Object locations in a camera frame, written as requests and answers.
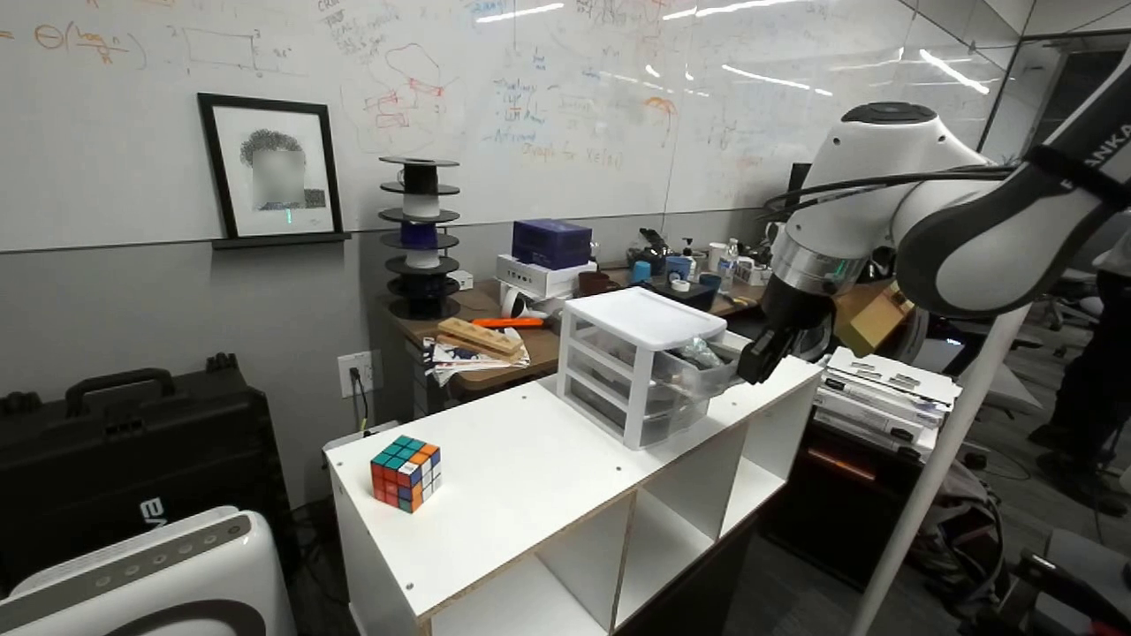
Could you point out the black hard carrying case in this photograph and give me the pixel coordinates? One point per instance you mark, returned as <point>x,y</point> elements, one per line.
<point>127,462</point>

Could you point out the white cubby shelf table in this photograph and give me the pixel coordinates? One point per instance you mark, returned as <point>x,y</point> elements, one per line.
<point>505,483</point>

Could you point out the white plastic drawer unit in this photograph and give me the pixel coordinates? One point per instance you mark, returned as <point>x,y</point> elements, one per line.
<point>623,323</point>

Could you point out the white wall outlet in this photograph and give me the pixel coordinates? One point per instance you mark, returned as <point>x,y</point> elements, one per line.
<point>353,371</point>

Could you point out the white flat box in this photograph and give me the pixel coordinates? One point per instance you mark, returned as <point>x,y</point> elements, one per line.
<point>535,281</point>

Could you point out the dark blue box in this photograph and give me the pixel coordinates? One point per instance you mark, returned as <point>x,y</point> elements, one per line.
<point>551,241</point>

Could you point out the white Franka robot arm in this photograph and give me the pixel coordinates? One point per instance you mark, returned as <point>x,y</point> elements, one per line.
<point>941,214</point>

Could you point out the wooden block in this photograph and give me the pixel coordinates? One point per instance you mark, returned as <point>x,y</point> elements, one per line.
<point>477,335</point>

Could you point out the white and grey appliance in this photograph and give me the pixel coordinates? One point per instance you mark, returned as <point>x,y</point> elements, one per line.
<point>142,586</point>

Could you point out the black framed portrait drawing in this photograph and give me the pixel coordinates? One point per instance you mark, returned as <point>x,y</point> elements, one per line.
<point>274,164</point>

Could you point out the colourful Rubik's cube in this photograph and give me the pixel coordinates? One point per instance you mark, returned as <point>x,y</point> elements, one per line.
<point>407,475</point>

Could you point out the person in dark clothes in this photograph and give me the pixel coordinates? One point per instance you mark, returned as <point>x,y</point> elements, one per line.
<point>1098,389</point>

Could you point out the clear plastic drawer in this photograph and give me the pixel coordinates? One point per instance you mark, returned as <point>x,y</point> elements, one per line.
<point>694,368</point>

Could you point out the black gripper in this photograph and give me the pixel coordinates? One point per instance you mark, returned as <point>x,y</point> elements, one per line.
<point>796,316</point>

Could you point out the stack of filament spools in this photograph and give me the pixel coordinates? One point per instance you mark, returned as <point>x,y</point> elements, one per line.
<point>423,278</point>

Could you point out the loose papers on desk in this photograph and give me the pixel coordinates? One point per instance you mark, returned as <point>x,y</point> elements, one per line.
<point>463,362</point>

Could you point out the white slanted pole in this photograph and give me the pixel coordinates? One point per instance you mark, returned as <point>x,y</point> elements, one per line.
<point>941,470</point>

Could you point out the scribbled whiteboard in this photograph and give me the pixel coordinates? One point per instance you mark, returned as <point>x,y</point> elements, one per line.
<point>531,106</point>

